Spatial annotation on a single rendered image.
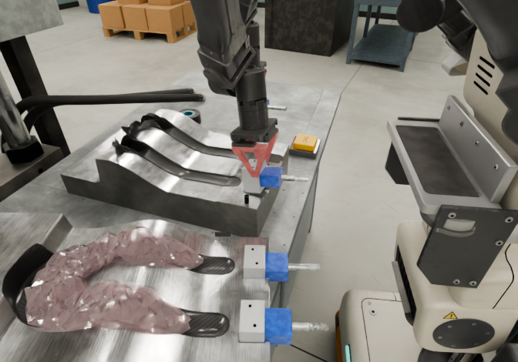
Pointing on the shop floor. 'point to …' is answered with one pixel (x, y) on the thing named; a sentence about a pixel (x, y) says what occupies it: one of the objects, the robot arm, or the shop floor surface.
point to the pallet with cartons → (148, 9)
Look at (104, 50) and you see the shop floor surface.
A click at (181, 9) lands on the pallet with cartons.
